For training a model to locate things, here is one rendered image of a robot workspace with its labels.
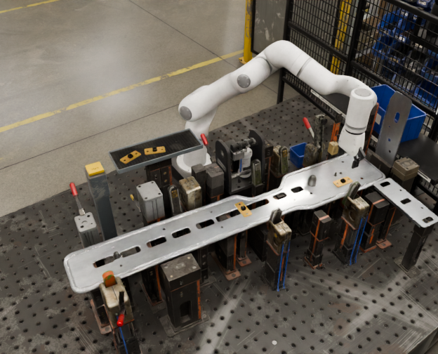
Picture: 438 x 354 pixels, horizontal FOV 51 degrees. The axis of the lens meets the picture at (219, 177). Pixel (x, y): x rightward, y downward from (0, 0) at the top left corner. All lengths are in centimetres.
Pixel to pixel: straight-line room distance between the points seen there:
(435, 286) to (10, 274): 181
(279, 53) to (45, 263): 134
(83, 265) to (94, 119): 273
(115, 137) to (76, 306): 228
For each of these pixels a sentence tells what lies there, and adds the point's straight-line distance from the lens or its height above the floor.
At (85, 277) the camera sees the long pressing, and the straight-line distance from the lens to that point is 171.
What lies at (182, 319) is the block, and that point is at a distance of 186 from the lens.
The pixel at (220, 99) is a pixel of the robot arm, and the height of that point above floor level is 124.
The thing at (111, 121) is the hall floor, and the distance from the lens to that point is 428.
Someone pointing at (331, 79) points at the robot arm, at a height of 146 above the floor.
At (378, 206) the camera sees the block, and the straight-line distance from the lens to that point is 201.
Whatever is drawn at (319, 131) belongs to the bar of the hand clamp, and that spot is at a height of 114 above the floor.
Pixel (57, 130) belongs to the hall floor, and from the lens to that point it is 429.
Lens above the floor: 231
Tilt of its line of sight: 41 degrees down
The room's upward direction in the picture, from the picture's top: straight up
